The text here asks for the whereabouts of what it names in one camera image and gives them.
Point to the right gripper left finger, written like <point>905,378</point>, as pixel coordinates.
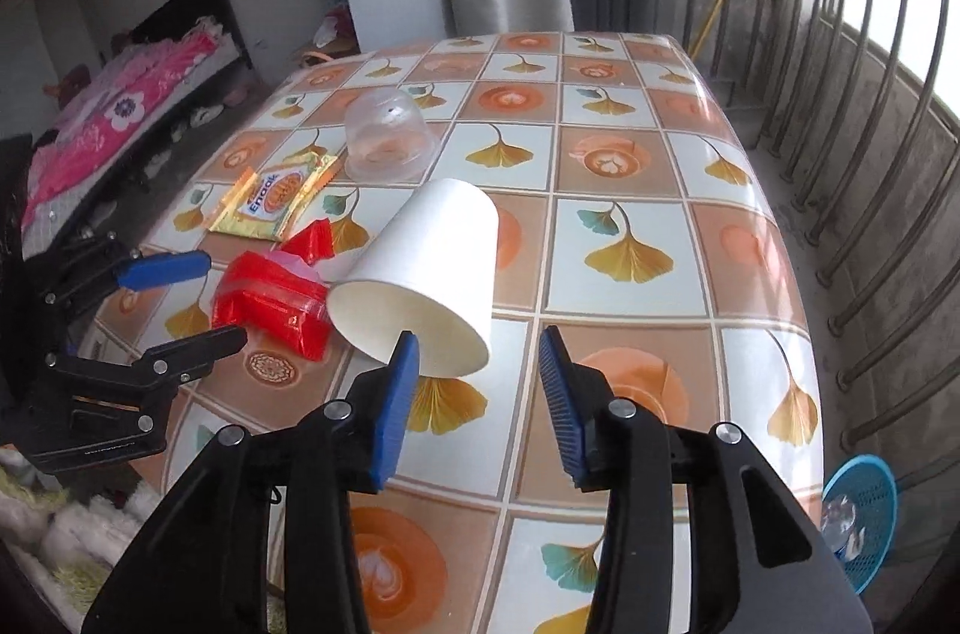
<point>199,564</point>

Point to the white paper cup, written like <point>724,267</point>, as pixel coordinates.
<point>429,271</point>

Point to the yellow Enaak snack packet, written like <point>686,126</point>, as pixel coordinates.
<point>265,205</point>

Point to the blue plastic trash basket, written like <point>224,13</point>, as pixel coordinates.
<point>868,480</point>

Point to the clear plastic cup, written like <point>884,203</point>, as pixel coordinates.
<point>386,137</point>

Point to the red plastic bag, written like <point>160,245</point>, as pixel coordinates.
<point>255,293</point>

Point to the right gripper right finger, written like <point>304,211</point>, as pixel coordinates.
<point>759,563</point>

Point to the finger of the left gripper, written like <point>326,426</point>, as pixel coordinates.
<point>164,269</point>
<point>190,358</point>

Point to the Pepsi plastic bottle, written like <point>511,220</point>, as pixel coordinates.
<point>840,530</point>

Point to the bed with pink bedding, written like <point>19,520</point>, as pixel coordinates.
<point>170,59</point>

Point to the metal balcony railing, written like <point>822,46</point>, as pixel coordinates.
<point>850,111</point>

